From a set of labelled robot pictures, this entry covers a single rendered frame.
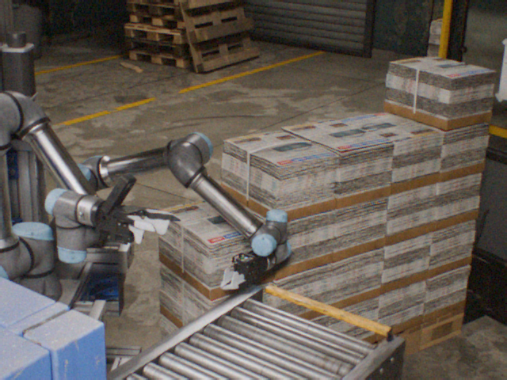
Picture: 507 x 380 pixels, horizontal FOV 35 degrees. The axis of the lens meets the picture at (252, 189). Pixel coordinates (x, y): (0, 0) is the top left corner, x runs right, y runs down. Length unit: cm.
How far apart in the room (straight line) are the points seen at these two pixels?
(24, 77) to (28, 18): 719
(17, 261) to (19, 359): 150
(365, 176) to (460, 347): 114
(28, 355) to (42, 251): 156
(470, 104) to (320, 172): 83
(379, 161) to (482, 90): 62
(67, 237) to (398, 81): 194
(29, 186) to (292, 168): 94
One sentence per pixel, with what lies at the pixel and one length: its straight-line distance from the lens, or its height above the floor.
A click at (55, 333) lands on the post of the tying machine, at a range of 90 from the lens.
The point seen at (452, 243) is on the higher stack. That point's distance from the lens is 374.
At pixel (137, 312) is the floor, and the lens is 408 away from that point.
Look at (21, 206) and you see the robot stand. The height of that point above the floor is 103.
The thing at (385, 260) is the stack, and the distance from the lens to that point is 345.
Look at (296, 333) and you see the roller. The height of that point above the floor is 80.
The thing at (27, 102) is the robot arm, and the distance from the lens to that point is 227.
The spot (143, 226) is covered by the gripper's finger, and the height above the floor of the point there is 124.
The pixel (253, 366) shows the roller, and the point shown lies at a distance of 222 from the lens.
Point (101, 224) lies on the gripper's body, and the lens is 206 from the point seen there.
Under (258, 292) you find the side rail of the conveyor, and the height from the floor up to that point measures 80.
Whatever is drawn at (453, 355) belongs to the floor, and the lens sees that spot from 389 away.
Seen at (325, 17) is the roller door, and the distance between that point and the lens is 1057.
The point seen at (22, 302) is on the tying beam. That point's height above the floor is 155.
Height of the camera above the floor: 201
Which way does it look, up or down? 21 degrees down
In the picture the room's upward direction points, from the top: 2 degrees clockwise
